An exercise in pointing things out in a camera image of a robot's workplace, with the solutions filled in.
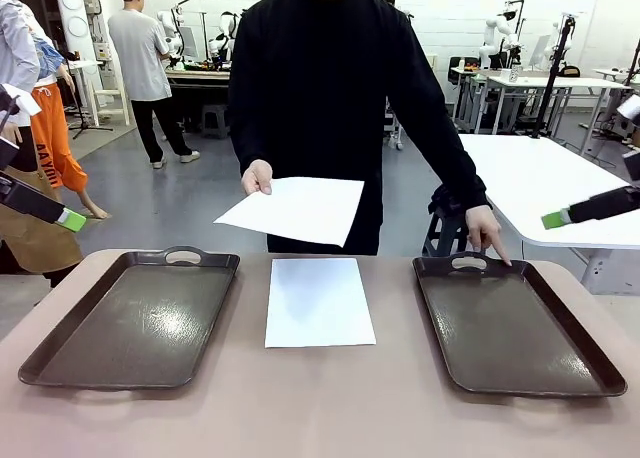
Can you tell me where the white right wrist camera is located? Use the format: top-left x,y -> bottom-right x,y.
617,95 -> 640,129

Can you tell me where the white tower air conditioner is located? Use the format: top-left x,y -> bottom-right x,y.
53,0 -> 97,64

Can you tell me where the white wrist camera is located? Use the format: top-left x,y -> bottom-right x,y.
617,95 -> 640,129
0,93 -> 42,118

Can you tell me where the computer monitor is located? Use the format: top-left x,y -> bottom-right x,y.
178,25 -> 200,59
529,33 -> 551,69

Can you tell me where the wooden top workbench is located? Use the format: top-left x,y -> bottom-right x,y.
164,65 -> 236,129

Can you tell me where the man in grey t-shirt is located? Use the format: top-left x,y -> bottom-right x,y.
107,0 -> 201,170

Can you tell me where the black stool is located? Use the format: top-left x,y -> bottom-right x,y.
422,210 -> 489,259

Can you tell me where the brown plastic serving tray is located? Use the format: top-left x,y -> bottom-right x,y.
17,246 -> 241,392
412,251 -> 629,398

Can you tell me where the figure in orange trousers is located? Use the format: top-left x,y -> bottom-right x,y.
29,25 -> 112,220

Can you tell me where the large white table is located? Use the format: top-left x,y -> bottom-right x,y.
457,132 -> 640,294

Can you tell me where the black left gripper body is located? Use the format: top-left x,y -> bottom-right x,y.
0,170 -> 66,225

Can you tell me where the white A4 paper sheet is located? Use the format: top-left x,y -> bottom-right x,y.
212,176 -> 366,248

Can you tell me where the grey plastic stool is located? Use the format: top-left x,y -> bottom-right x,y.
201,104 -> 230,135

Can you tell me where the person's left forearm black sleeve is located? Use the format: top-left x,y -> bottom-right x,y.
419,117 -> 494,214

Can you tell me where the person's left hand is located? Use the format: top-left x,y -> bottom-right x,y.
464,205 -> 514,268

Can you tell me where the white A4 paper stack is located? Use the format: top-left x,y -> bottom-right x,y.
263,257 -> 377,349

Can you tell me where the black tripod pole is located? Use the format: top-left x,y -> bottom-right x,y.
529,12 -> 579,140

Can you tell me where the person's right hand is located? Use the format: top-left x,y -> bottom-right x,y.
240,158 -> 275,197

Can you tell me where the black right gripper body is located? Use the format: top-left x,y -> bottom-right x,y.
569,185 -> 640,224

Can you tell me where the long white desk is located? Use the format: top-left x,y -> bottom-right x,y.
472,75 -> 632,135

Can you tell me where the person's right forearm black sleeve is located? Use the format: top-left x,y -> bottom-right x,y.
229,102 -> 281,172

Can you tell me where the person in black sweater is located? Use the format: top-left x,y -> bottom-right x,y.
227,0 -> 494,257

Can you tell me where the person in brown apron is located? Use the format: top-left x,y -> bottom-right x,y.
0,0 -> 84,289

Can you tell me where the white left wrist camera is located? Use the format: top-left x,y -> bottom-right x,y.
0,93 -> 42,118

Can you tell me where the white step stool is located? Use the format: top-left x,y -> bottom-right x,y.
93,85 -> 132,128

